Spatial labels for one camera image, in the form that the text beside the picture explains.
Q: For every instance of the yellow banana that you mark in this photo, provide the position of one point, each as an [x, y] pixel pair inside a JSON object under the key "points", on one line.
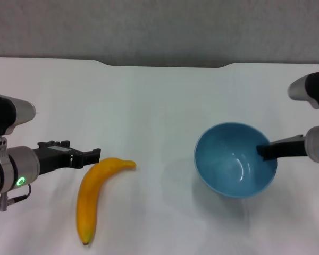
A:
{"points": [[86, 196]]}

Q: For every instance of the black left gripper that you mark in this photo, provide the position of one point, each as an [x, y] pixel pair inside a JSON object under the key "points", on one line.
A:
{"points": [[53, 160]]}

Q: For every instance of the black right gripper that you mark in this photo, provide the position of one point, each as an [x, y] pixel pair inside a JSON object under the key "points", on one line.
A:
{"points": [[289, 148]]}

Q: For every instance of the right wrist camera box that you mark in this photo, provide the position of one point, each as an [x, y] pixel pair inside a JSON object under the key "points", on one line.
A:
{"points": [[311, 87]]}

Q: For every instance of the blue plastic bowl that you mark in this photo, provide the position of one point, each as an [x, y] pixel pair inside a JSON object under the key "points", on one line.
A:
{"points": [[228, 170]]}

